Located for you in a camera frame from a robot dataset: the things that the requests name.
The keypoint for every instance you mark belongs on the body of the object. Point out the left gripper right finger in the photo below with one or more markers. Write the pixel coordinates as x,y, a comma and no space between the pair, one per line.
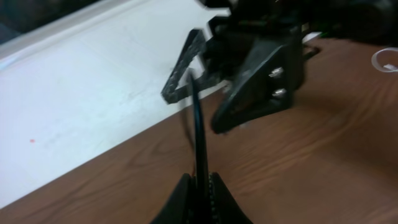
224,208

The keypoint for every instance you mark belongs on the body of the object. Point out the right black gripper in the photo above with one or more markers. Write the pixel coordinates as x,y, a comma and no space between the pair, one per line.
264,84

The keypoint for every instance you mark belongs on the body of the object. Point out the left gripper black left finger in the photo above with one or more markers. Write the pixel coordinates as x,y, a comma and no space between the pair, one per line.
178,208

